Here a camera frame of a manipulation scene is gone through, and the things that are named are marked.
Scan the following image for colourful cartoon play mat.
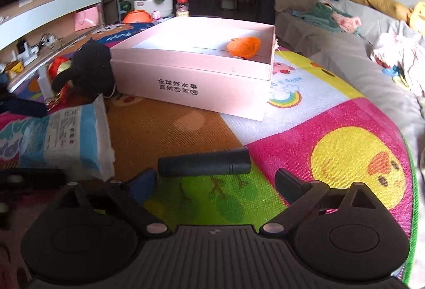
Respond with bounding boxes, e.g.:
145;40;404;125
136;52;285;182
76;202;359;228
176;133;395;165
0;22;419;289

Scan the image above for wooden television cabinet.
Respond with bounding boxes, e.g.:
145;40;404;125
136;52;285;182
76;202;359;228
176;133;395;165
0;0;103;94

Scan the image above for dark blue cloth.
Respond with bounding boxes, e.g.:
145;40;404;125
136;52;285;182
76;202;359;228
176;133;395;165
0;83;47;117

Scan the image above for pink paper bag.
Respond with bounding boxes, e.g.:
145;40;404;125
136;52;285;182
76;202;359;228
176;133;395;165
75;7;100;31

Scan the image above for white pink printed cloth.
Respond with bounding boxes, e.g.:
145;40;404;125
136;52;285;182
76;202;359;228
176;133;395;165
370;32;425;97

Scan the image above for green cloth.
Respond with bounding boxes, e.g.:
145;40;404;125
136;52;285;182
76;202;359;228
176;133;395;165
292;3;342;32

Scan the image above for black plush toy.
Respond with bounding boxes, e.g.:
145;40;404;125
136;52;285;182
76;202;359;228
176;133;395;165
51;38;115;100

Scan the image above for red lid plastic jar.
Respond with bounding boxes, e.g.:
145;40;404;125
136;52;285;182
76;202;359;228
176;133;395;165
175;0;190;17

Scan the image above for black cylinder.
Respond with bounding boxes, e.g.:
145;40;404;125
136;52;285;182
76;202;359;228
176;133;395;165
158;147;251;177

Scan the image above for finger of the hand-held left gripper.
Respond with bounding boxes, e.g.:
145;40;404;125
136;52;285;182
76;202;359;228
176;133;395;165
0;169;67;192

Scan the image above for grey covered sofa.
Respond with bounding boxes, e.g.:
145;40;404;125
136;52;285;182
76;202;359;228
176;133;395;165
274;0;425;177

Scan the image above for white power strip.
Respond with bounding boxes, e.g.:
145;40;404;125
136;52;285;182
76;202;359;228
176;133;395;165
18;48;42;66

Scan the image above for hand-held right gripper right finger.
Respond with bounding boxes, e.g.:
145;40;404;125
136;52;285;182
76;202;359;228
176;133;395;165
259;169;377;236

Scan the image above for pink plush toy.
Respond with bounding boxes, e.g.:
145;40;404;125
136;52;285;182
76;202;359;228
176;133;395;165
332;12;362;33

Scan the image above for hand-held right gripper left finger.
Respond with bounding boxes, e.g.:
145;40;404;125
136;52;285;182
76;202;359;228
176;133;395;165
58;169;170;236

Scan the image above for yellow cushion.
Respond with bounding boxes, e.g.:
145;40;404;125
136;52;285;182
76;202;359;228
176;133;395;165
343;0;412;22

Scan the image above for orange plastic toy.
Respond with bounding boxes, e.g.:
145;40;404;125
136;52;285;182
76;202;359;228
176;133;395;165
227;37;261;60

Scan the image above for yellow plush toy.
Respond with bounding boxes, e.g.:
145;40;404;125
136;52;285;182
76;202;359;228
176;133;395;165
408;2;425;35

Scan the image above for pink cardboard box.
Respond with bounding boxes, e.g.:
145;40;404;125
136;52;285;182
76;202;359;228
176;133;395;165
109;16;278;122

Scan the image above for red toy with cream top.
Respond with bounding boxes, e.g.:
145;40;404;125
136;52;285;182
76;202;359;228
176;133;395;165
48;56;72;80

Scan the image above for blue white tissue packet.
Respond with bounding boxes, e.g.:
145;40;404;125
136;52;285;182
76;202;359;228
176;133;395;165
18;96;115;181

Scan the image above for orange round container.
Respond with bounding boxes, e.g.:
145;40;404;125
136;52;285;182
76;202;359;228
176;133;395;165
124;10;151;24

